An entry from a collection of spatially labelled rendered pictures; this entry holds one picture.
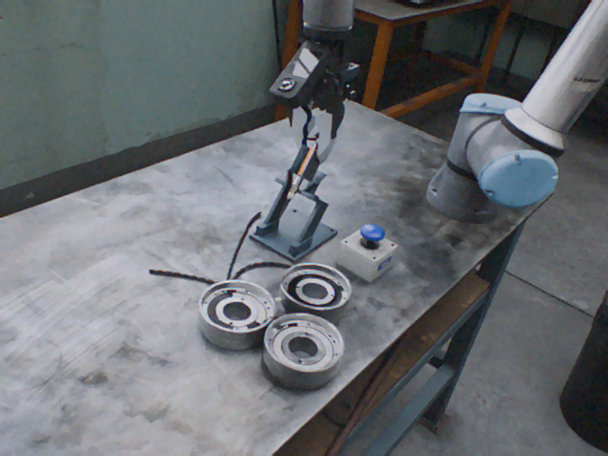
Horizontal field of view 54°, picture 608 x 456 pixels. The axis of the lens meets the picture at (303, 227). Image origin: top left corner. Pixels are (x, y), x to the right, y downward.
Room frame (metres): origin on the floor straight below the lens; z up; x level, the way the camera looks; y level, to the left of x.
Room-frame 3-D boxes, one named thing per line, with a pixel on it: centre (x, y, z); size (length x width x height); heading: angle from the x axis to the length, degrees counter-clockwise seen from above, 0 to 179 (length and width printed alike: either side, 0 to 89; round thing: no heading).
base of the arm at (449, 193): (1.08, -0.31, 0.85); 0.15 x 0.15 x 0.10
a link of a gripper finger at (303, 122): (0.90, 0.02, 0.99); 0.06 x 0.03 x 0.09; 153
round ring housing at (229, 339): (0.61, 0.07, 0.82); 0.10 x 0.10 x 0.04
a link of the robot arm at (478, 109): (1.07, -0.31, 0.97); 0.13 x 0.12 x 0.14; 8
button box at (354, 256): (0.81, -0.11, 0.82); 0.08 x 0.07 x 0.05; 146
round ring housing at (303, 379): (0.56, -0.03, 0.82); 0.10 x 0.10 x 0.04
